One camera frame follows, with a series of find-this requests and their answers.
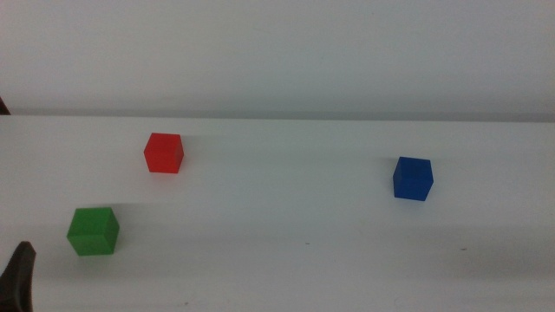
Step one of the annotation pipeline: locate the green cube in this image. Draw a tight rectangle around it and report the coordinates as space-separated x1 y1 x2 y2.
66 206 121 257

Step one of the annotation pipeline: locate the red cube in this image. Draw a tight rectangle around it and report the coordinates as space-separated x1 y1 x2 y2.
143 132 185 175

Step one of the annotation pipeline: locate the blue cube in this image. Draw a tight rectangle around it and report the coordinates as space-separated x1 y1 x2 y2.
392 156 434 202

